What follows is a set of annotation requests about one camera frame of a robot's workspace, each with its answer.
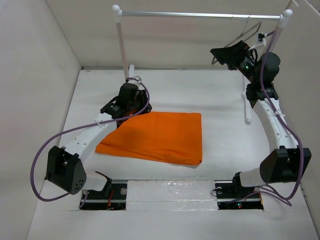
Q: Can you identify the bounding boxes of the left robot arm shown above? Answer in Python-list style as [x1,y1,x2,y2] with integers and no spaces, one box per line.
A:
[46,82,152,199]

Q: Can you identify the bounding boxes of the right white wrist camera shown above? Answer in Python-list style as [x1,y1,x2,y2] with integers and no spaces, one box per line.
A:
[249,32,273,51]

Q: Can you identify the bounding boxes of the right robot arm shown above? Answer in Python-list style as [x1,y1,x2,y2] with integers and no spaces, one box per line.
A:
[210,40,312,197]

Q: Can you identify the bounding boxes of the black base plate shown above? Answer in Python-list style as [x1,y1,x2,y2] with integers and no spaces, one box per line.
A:
[211,180,264,210]
[79,181,128,211]

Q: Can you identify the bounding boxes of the white clothes rack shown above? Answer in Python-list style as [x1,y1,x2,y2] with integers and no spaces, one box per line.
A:
[111,4,293,124]

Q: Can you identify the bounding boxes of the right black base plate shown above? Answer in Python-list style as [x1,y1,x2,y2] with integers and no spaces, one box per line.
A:
[211,180,264,210]

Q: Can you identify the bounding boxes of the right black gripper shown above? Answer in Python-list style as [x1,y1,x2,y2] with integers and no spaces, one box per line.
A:
[211,39,260,84]

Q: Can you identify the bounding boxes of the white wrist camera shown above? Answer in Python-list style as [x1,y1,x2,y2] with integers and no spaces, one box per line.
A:
[125,75,142,87]
[249,32,273,51]

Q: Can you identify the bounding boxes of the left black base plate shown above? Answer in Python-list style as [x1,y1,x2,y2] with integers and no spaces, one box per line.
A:
[79,181,128,211]

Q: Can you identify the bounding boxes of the grey clothes hanger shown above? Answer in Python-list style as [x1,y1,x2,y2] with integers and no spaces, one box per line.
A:
[211,19,263,65]

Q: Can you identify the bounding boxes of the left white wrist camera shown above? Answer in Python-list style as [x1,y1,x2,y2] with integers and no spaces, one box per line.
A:
[125,75,142,87]

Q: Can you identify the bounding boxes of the orange trousers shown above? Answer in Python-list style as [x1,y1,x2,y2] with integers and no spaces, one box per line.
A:
[95,111,203,166]

